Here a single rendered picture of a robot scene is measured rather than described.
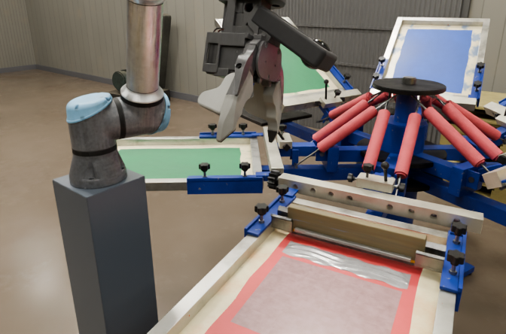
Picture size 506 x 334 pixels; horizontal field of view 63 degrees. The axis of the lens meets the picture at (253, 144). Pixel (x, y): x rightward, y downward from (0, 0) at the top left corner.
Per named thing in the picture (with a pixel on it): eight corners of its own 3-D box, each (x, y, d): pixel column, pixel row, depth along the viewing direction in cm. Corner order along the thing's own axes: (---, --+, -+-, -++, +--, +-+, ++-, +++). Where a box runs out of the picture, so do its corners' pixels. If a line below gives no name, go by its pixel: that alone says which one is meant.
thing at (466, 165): (494, 223, 145) (501, 192, 141) (288, 180, 180) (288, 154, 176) (491, 152, 213) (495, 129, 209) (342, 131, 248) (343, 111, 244)
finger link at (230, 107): (187, 136, 51) (218, 81, 55) (228, 144, 48) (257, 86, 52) (176, 120, 48) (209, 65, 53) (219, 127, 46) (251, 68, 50)
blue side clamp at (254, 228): (258, 251, 127) (258, 232, 124) (244, 247, 129) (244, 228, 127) (295, 210, 152) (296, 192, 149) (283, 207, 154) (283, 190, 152)
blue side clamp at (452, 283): (458, 312, 102) (462, 289, 100) (436, 305, 104) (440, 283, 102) (463, 250, 127) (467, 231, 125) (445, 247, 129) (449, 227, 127)
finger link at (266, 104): (252, 126, 66) (242, 74, 60) (286, 132, 63) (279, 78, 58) (243, 138, 64) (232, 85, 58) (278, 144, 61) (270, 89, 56)
